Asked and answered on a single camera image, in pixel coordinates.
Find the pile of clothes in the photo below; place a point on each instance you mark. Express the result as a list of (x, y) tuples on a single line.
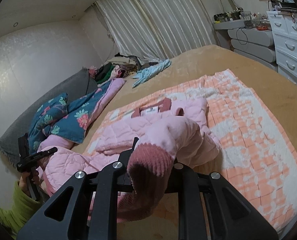
[(118, 66)]

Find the tan bed cover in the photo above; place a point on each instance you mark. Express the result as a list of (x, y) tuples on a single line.
[(276, 92)]

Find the green sleeve forearm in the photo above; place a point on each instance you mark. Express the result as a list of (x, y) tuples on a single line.
[(23, 208)]

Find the blue floral quilt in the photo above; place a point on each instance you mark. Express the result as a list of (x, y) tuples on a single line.
[(70, 128)]

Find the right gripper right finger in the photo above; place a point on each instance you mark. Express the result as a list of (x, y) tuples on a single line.
[(209, 207)]

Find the white drawer cabinet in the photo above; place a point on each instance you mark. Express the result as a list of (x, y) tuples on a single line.
[(284, 29)]

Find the light blue garment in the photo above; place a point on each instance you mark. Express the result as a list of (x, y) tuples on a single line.
[(150, 72)]

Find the blue floral pillow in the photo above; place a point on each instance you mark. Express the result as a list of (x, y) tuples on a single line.
[(47, 114)]

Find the orange plaid fleece blanket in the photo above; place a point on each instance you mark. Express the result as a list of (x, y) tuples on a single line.
[(256, 155)]

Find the person left hand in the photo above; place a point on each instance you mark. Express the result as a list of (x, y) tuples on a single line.
[(26, 179)]

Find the striped beige curtain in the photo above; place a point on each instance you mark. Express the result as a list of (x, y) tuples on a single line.
[(156, 30)]

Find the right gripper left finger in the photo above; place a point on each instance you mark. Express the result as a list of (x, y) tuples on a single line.
[(85, 207)]

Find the grey vanity desk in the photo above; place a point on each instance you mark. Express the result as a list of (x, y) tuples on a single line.
[(245, 33)]

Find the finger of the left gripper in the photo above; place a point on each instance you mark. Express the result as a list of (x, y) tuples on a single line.
[(31, 159)]

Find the pink quilted jacket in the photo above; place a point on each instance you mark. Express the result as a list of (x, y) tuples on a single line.
[(178, 133)]

